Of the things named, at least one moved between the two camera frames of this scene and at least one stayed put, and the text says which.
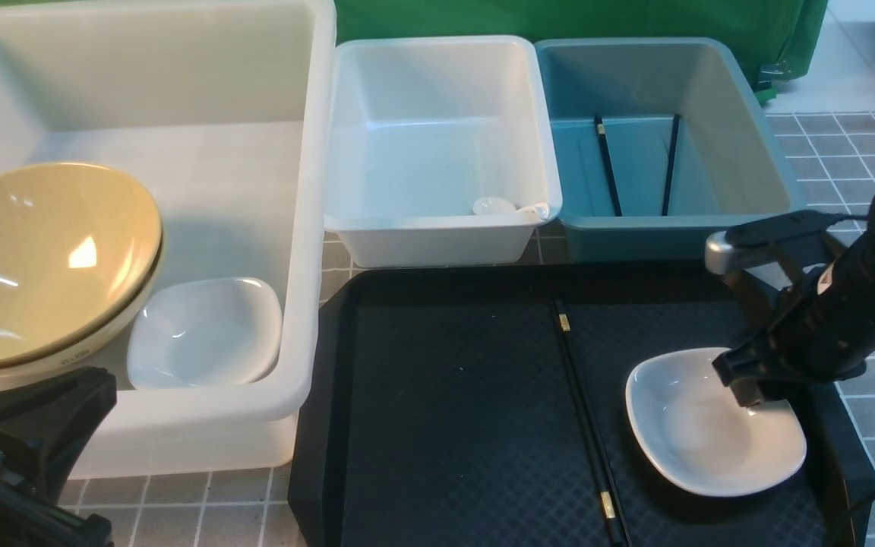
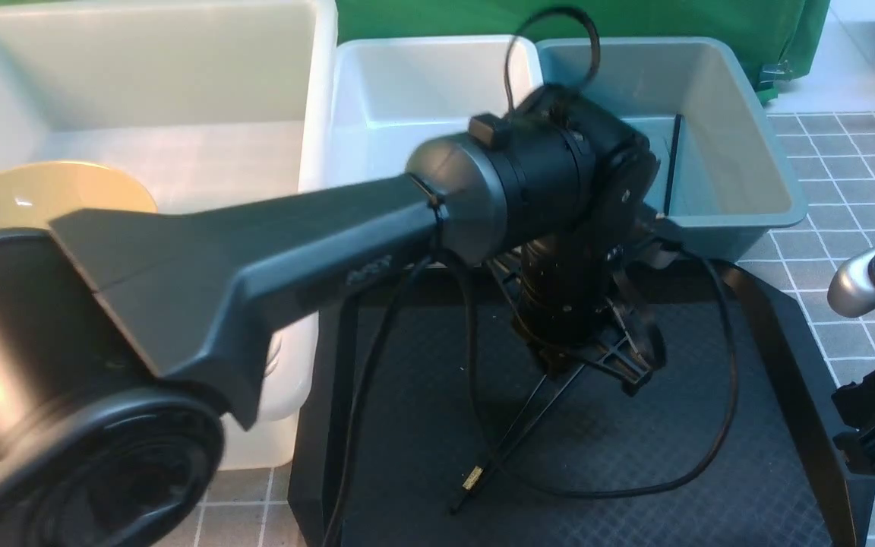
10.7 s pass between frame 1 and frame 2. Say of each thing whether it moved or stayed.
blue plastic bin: stayed
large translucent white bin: stayed
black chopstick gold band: moved
